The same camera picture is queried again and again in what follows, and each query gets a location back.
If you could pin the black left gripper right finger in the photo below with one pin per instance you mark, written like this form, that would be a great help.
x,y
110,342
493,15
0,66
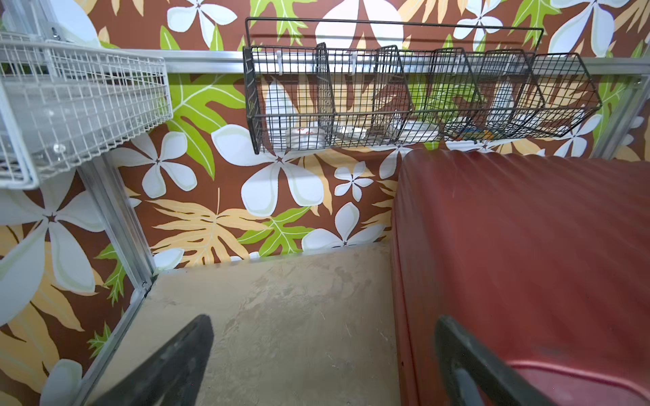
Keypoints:
x,y
471,372

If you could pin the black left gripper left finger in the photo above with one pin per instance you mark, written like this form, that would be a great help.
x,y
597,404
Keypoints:
x,y
172,375

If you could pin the red hard-shell suitcase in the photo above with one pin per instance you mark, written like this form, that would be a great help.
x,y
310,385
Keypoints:
x,y
545,260

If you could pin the white wire basket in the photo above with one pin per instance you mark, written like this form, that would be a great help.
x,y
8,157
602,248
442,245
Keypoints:
x,y
63,105

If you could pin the black wire basket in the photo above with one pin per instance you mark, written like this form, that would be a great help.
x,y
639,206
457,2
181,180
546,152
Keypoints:
x,y
372,83

